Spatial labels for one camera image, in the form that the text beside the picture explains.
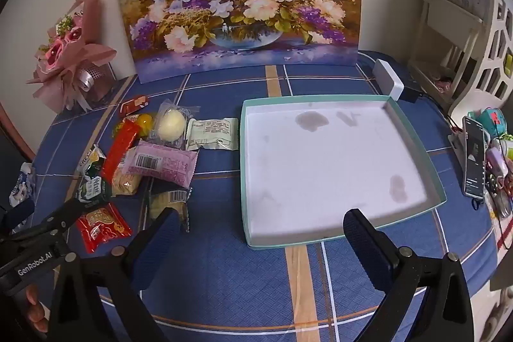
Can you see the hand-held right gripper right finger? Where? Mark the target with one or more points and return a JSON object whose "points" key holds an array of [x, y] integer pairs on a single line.
{"points": [[364, 246]]}

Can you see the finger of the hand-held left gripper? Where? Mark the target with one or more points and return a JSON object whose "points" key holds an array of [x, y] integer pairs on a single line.
{"points": [[19, 214], [64, 220]]}

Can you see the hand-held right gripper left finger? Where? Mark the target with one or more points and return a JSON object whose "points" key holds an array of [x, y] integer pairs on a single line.
{"points": [[160, 246]]}

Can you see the red packet with nut picture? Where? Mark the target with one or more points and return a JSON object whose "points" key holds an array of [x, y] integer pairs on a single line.
{"points": [[102, 226]]}

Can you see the green white snack packet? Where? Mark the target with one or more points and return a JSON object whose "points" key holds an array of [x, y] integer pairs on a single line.
{"points": [[94, 189], [90, 161]]}

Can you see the yellow packet with barcode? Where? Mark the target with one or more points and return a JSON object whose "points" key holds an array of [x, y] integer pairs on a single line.
{"points": [[170, 201]]}

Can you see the beige wafer packet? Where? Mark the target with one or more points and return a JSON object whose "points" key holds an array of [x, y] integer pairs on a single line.
{"points": [[124, 183]]}

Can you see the pink snack packet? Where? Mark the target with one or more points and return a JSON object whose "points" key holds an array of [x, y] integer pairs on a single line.
{"points": [[164, 165]]}

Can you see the teal cardboard box tray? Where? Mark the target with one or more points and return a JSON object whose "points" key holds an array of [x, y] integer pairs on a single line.
{"points": [[328, 173]]}

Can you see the red dotted long packet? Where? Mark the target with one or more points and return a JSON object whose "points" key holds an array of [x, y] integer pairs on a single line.
{"points": [[120, 147]]}

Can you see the clear packet with white pastry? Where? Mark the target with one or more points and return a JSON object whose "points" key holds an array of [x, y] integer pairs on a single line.
{"points": [[172, 123]]}

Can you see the white and green packet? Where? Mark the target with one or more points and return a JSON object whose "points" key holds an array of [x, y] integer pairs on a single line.
{"points": [[210, 133]]}

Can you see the yellow candy packet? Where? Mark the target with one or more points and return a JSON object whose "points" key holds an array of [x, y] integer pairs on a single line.
{"points": [[144, 121]]}

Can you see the small red snack packet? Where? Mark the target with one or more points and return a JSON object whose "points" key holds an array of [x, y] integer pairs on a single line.
{"points": [[134, 104]]}

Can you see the person's left hand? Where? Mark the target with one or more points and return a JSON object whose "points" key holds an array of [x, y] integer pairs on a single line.
{"points": [[35, 308]]}

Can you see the blue and white packet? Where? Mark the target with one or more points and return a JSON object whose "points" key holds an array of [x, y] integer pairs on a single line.
{"points": [[20, 185]]}

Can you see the blue plaid tablecloth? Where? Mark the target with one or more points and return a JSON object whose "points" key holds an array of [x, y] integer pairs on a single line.
{"points": [[224, 278]]}

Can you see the black smartphone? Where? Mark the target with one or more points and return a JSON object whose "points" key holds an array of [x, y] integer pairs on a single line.
{"points": [[475, 157]]}

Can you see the pile of colourful trinkets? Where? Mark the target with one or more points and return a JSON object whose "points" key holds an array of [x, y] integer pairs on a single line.
{"points": [[501, 173]]}

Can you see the black power adapter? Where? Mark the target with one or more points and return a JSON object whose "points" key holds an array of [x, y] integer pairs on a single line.
{"points": [[411, 91]]}

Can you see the pink wrapped flower bouquet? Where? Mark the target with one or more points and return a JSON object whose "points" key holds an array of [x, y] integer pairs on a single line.
{"points": [[66, 53]]}

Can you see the white rectangular power bank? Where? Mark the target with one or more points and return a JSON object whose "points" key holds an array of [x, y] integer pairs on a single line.
{"points": [[390, 79]]}

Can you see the teal toy case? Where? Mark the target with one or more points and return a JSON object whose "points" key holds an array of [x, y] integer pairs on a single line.
{"points": [[491, 121]]}

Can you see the white wooden rack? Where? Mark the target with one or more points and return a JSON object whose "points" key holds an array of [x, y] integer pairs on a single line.
{"points": [[435, 7]]}

